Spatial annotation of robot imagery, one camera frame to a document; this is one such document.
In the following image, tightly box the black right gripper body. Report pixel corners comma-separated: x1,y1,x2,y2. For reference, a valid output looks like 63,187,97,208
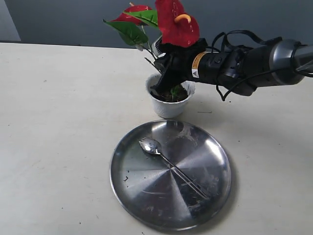
155,38,247,86

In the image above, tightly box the red anthurium artificial flower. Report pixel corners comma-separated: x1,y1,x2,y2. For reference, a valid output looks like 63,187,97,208
103,0,201,102

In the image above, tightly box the stainless steel spork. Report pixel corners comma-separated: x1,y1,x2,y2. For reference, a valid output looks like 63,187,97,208
138,137,209,200

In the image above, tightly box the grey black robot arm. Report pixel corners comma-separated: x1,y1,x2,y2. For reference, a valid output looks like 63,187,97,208
152,38,313,96

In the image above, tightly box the dark soil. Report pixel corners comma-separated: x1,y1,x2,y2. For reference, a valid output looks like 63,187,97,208
150,84,188,103

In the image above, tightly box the white scalloped plastic pot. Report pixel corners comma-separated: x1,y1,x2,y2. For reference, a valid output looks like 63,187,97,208
145,73,195,118

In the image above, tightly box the round stainless steel plate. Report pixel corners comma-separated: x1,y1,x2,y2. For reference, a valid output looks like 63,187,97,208
110,120,232,231

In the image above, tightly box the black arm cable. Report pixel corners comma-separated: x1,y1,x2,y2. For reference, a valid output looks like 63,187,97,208
207,29,313,102

